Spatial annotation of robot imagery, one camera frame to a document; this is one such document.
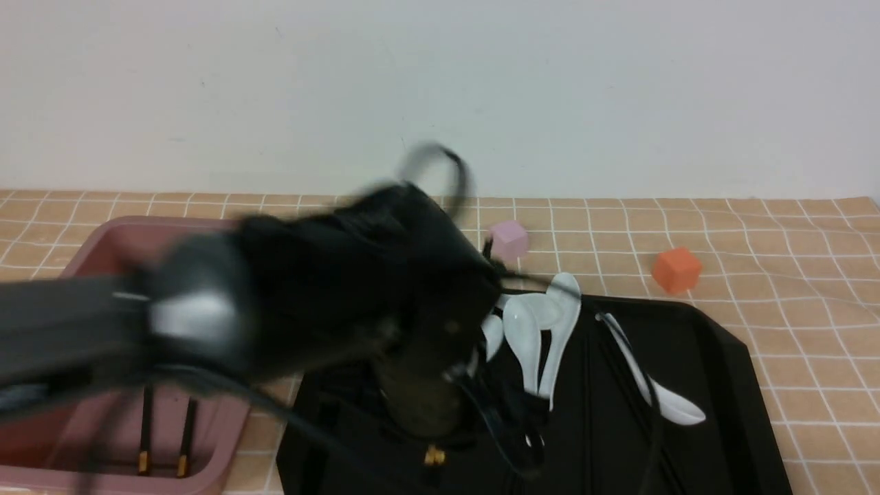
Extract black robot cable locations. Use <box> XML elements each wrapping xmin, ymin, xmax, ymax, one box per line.
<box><xmin>395</xmin><ymin>143</ymin><xmax>475</xmax><ymax>221</ymax></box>

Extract black plastic tray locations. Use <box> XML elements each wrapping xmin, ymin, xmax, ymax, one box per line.
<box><xmin>292</xmin><ymin>296</ymin><xmax>791</xmax><ymax>494</ymax></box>

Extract black chopstick on tray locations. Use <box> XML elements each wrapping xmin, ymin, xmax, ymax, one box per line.
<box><xmin>602</xmin><ymin>341</ymin><xmax>667</xmax><ymax>494</ymax></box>

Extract black chopstick left in bin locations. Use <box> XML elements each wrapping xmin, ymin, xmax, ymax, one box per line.
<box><xmin>136</xmin><ymin>385</ymin><xmax>154</xmax><ymax>476</ymax></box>

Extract white spoon centre upright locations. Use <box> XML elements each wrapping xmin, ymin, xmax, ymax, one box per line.
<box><xmin>503</xmin><ymin>300</ymin><xmax>549</xmax><ymax>399</ymax></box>

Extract black chopstick right in bin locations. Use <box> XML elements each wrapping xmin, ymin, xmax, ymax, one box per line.
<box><xmin>176</xmin><ymin>397</ymin><xmax>198</xmax><ymax>479</ymax></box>

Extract black chopstick gold tip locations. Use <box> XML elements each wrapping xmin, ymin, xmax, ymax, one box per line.
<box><xmin>422</xmin><ymin>444</ymin><xmax>447</xmax><ymax>468</ymax></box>

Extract white spoon back centre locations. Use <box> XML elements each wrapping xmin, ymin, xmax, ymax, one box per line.
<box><xmin>494</xmin><ymin>292</ymin><xmax>562</xmax><ymax>330</ymax></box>

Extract white spoon left upright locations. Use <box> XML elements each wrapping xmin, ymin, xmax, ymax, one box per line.
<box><xmin>481</xmin><ymin>314</ymin><xmax>504</xmax><ymax>362</ymax></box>

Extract white spoon right of centre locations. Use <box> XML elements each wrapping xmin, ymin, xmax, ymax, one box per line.
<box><xmin>540</xmin><ymin>273</ymin><xmax>582</xmax><ymax>408</ymax></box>

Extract white spoon far right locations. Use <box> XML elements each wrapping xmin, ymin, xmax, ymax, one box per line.
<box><xmin>596</xmin><ymin>312</ymin><xmax>706</xmax><ymax>426</ymax></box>

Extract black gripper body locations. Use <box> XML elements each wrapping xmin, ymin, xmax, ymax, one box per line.
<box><xmin>330</xmin><ymin>183</ymin><xmax>502</xmax><ymax>439</ymax></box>

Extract orange foam cube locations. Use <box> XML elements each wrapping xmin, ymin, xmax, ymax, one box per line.
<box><xmin>651</xmin><ymin>246</ymin><xmax>703</xmax><ymax>295</ymax></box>

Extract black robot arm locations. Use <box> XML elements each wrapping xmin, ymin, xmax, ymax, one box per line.
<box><xmin>1</xmin><ymin>184</ymin><xmax>502</xmax><ymax>438</ymax></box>

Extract black chopstick in bin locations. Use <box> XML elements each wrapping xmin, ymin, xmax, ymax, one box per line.
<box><xmin>136</xmin><ymin>385</ymin><xmax>154</xmax><ymax>476</ymax></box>
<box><xmin>176</xmin><ymin>397</ymin><xmax>198</xmax><ymax>479</ymax></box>

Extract checkered tan tablecloth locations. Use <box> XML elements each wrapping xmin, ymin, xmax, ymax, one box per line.
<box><xmin>1</xmin><ymin>189</ymin><xmax>879</xmax><ymax>494</ymax></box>

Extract lilac foam cube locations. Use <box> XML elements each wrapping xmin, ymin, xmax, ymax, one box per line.
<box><xmin>488</xmin><ymin>220</ymin><xmax>530</xmax><ymax>262</ymax></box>

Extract white spoon upright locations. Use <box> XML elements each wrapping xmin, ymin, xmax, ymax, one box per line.
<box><xmin>481</xmin><ymin>314</ymin><xmax>504</xmax><ymax>362</ymax></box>
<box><xmin>503</xmin><ymin>300</ymin><xmax>549</xmax><ymax>399</ymax></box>

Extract pink plastic bin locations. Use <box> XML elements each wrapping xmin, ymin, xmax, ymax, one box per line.
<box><xmin>1</xmin><ymin>217</ymin><xmax>250</xmax><ymax>494</ymax></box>

